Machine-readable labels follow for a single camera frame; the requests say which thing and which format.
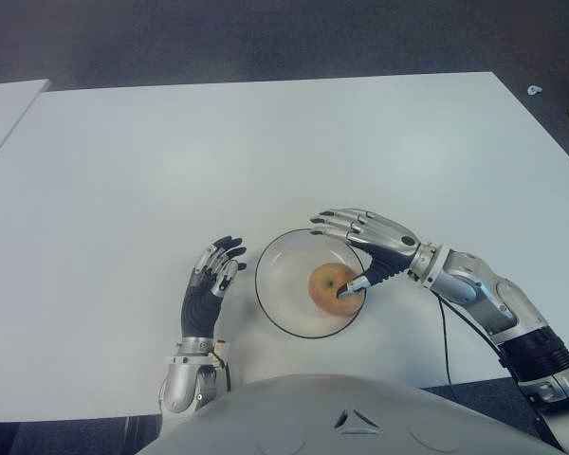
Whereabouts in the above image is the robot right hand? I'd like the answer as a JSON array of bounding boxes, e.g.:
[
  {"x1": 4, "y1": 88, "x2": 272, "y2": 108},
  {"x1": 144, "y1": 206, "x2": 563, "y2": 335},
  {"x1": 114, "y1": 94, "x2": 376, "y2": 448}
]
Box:
[{"x1": 309, "y1": 207, "x2": 426, "y2": 300}]

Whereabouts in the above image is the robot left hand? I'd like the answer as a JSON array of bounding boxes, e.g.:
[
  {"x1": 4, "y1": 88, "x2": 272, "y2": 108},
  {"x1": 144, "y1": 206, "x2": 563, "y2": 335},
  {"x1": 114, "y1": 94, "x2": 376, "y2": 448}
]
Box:
[{"x1": 179, "y1": 235, "x2": 248, "y2": 340}]

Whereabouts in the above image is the red-yellow apple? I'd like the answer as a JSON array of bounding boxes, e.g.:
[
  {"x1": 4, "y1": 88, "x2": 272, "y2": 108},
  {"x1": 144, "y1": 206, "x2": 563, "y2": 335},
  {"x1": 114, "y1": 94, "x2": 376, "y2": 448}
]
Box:
[{"x1": 307, "y1": 263, "x2": 366, "y2": 317}]

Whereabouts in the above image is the white plate black rim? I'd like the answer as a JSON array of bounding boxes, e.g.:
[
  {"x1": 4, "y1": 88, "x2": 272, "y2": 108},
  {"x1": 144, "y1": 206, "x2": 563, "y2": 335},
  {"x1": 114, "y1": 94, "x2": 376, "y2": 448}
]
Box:
[{"x1": 253, "y1": 227, "x2": 367, "y2": 339}]

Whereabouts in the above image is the grey robot torso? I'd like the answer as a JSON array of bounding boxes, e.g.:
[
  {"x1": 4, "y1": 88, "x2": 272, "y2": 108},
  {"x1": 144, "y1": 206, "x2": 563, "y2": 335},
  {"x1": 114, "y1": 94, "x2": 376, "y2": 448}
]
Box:
[{"x1": 141, "y1": 373, "x2": 565, "y2": 455}]

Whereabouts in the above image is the white side table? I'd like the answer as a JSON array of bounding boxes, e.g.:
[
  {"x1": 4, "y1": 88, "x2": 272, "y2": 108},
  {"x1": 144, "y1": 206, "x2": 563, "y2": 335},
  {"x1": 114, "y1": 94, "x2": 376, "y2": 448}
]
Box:
[{"x1": 0, "y1": 79, "x2": 52, "y2": 174}]

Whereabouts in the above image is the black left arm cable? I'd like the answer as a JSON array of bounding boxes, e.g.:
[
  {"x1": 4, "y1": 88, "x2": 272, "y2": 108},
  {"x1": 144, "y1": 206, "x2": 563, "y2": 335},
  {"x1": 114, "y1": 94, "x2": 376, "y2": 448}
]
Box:
[{"x1": 215, "y1": 353, "x2": 232, "y2": 393}]

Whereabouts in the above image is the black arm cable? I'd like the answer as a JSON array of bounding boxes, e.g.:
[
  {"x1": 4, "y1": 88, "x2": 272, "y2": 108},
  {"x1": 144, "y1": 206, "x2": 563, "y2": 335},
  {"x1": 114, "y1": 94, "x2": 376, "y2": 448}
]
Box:
[
  {"x1": 435, "y1": 293, "x2": 461, "y2": 399},
  {"x1": 215, "y1": 353, "x2": 232, "y2": 393}
]

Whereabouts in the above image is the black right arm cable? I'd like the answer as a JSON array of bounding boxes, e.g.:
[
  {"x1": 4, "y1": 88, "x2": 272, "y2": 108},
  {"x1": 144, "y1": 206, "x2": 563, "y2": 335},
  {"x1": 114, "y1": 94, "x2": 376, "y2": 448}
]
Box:
[{"x1": 435, "y1": 293, "x2": 461, "y2": 399}]

